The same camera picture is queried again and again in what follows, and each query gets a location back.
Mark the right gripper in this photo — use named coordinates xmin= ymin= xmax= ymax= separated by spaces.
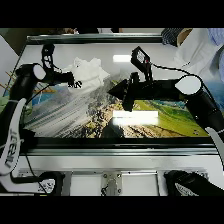
xmin=120 ymin=71 xmax=149 ymax=113

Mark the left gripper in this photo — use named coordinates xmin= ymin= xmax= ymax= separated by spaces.
xmin=49 ymin=70 xmax=76 ymax=87

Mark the white printed shirt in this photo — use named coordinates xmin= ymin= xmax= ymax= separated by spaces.
xmin=61 ymin=57 xmax=111 ymax=90

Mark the green garment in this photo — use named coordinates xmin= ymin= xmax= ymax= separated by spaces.
xmin=0 ymin=94 xmax=11 ymax=114

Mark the striped garment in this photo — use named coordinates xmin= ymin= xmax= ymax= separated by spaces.
xmin=161 ymin=28 xmax=184 ymax=47

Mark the white garment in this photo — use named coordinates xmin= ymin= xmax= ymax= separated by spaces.
xmin=173 ymin=28 xmax=224 ymax=84

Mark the light blue garment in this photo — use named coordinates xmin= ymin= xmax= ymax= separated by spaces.
xmin=206 ymin=28 xmax=224 ymax=84

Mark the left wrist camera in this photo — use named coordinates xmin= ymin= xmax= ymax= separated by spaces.
xmin=40 ymin=43 xmax=56 ymax=71

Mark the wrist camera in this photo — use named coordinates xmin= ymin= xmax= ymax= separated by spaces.
xmin=130 ymin=45 xmax=154 ymax=83
xmin=40 ymin=43 xmax=56 ymax=71

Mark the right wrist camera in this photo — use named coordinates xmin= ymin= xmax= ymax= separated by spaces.
xmin=130 ymin=45 xmax=154 ymax=83

